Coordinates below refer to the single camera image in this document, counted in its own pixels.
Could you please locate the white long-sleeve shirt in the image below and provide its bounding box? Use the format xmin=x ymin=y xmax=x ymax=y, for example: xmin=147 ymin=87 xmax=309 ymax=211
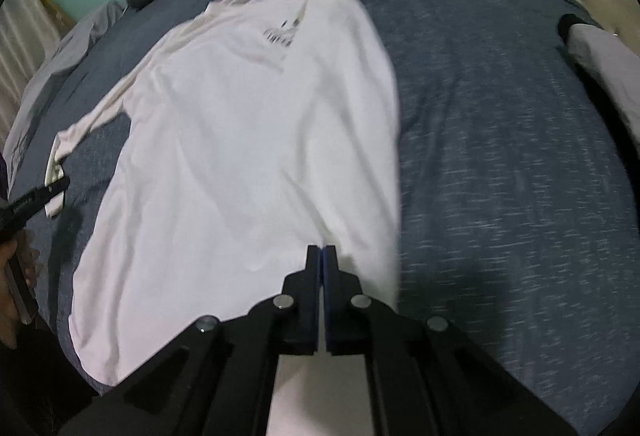
xmin=46 ymin=0 xmax=400 ymax=386

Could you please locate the person's left hand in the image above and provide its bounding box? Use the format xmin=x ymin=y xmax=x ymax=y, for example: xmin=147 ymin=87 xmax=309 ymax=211
xmin=0 ymin=229 xmax=39 ymax=349

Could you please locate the beige striped curtain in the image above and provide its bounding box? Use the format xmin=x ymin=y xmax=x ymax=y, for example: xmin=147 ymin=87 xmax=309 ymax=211
xmin=0 ymin=0 xmax=61 ymax=142

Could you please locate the light grey crumpled sheet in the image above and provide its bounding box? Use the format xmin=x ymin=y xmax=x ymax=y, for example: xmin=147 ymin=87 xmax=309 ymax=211
xmin=2 ymin=0 xmax=125 ymax=190

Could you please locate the blue patterned bed cover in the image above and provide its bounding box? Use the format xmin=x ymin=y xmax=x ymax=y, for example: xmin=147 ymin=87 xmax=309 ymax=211
xmin=6 ymin=0 xmax=640 ymax=436

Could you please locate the light grey pillow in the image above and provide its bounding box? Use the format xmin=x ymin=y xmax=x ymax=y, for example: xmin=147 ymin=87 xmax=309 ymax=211
xmin=558 ymin=14 xmax=640 ymax=149

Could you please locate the wooden frame by wall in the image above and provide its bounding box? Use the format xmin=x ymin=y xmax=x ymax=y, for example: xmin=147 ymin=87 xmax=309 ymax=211
xmin=40 ymin=0 xmax=76 ymax=31

